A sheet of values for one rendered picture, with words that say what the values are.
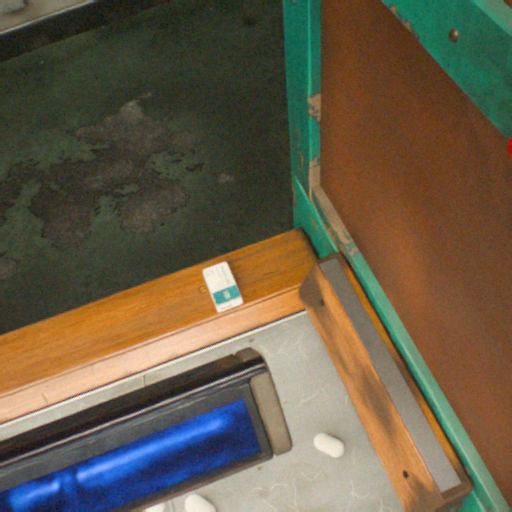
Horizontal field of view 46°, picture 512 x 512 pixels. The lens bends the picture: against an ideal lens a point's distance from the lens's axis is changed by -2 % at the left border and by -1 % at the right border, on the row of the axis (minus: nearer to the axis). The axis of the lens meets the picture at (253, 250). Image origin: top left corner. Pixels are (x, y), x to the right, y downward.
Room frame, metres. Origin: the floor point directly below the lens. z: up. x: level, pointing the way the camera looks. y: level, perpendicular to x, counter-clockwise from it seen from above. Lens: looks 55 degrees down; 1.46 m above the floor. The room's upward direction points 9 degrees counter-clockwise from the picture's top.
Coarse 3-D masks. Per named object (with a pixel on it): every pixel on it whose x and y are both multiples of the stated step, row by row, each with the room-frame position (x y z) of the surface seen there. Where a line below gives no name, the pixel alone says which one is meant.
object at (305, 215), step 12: (300, 192) 0.52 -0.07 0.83; (300, 204) 0.52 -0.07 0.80; (312, 204) 0.49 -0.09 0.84; (300, 216) 0.53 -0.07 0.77; (312, 216) 0.48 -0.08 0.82; (312, 228) 0.49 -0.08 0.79; (324, 228) 0.45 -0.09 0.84; (312, 240) 0.49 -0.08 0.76; (324, 240) 0.45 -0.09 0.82; (324, 252) 0.45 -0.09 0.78; (336, 252) 0.41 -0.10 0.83; (468, 504) 0.11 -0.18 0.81; (480, 504) 0.10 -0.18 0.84
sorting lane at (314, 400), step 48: (240, 336) 0.37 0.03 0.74; (288, 336) 0.36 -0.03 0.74; (144, 384) 0.32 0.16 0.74; (288, 384) 0.29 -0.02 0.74; (336, 384) 0.28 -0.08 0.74; (0, 432) 0.28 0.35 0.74; (336, 432) 0.22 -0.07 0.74; (240, 480) 0.18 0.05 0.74; (288, 480) 0.17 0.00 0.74; (336, 480) 0.17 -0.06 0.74; (384, 480) 0.16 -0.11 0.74
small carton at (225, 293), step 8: (224, 264) 0.45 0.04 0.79; (208, 272) 0.45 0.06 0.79; (216, 272) 0.44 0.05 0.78; (224, 272) 0.44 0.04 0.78; (208, 280) 0.43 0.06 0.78; (216, 280) 0.43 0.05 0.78; (224, 280) 0.43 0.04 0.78; (232, 280) 0.43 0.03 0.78; (216, 288) 0.42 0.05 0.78; (224, 288) 0.42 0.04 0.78; (232, 288) 0.42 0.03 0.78; (216, 296) 0.41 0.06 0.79; (224, 296) 0.40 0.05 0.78; (232, 296) 0.40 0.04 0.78; (240, 296) 0.40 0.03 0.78; (216, 304) 0.40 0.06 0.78; (224, 304) 0.40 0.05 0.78; (232, 304) 0.40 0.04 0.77
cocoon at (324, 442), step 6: (318, 438) 0.21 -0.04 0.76; (324, 438) 0.21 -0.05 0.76; (330, 438) 0.21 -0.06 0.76; (336, 438) 0.21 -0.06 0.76; (318, 444) 0.21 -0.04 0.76; (324, 444) 0.20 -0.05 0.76; (330, 444) 0.20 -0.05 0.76; (336, 444) 0.20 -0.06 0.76; (342, 444) 0.20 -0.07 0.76; (324, 450) 0.20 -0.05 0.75; (330, 450) 0.20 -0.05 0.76; (336, 450) 0.19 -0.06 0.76; (342, 450) 0.19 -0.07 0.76; (336, 456) 0.19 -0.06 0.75
